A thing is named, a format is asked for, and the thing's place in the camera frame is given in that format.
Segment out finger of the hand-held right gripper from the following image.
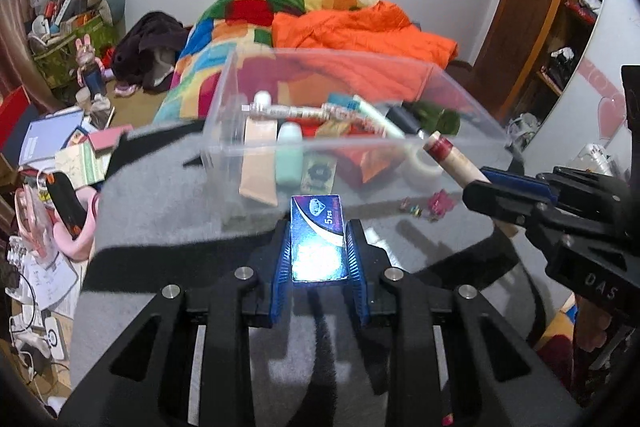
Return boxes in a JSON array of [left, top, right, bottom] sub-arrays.
[[462, 180, 546, 233], [481, 167, 560, 203]]

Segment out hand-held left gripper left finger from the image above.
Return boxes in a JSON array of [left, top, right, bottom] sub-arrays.
[[57, 219, 294, 427]]

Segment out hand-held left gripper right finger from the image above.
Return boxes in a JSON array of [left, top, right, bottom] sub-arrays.
[[345, 220, 586, 427]]

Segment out small blue box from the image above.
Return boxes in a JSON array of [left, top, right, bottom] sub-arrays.
[[290, 194, 350, 283]]

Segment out beige cosmetic stick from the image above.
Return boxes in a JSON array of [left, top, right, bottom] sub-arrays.
[[422, 131, 521, 239]]

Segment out white bandage roll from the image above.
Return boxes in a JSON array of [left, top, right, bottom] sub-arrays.
[[402, 147, 444, 180]]

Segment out dark green glass bottle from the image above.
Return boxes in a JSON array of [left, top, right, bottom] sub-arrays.
[[387, 102, 461, 138]]

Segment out clear plastic storage box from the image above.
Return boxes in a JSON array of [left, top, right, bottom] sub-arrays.
[[200, 48, 509, 229]]

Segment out beige cosmetic tube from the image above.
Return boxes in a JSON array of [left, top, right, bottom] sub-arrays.
[[239, 117, 280, 208]]

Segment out red tea pouch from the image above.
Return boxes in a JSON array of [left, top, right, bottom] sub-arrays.
[[300, 122, 412, 184]]

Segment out small mint green bottle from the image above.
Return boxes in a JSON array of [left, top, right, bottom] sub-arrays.
[[275, 122, 305, 186]]

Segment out pale green tube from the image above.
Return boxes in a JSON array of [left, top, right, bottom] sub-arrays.
[[359, 99, 406, 138]]

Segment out white pink braided rope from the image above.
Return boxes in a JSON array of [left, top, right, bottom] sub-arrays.
[[321, 104, 386, 134]]

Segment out pink hair clip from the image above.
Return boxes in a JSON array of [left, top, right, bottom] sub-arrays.
[[427, 189, 456, 221]]

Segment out white plastic bag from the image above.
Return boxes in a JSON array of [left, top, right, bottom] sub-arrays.
[[507, 112, 541, 153]]

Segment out white wardrobe door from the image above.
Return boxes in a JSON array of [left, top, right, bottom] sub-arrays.
[[510, 0, 640, 188]]

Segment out grey black blanket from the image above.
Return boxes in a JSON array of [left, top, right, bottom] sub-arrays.
[[70, 122, 577, 427]]

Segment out brown wooden door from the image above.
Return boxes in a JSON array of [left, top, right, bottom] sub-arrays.
[[470, 0, 582, 118]]

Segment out wooden shelf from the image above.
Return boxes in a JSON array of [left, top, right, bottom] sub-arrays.
[[535, 0, 614, 98]]

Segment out pink book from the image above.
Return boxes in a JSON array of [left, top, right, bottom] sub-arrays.
[[87, 127, 135, 153]]

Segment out orange down jacket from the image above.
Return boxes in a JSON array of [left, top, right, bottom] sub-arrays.
[[271, 0, 460, 108]]

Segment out black orange device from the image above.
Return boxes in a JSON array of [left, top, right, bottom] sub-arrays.
[[47, 172, 86, 241]]

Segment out loose white papers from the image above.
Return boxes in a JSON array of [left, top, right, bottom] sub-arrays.
[[15, 252, 79, 311]]

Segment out white charger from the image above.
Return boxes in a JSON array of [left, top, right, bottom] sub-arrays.
[[42, 314, 69, 361]]

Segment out green patterned book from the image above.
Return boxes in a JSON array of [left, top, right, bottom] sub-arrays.
[[54, 142, 114, 188]]

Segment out pink headphones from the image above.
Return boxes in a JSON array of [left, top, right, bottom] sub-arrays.
[[14, 187, 101, 264]]

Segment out dark clothes pile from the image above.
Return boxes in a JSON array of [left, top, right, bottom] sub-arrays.
[[111, 11, 194, 96]]

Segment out colourful patchwork quilt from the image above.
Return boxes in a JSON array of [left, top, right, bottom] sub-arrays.
[[152, 0, 577, 360]]

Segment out blue notebook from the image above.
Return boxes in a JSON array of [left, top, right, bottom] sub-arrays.
[[19, 109, 86, 168]]

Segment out rabbit figure bottle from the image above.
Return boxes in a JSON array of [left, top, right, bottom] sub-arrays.
[[75, 34, 109, 98]]

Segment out red box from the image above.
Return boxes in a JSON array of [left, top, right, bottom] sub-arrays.
[[0, 86, 31, 148]]

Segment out green patterned storage bag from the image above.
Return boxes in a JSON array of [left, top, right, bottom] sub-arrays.
[[32, 14, 121, 88]]

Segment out striped brown curtain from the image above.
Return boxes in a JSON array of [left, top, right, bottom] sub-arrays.
[[0, 0, 56, 104]]

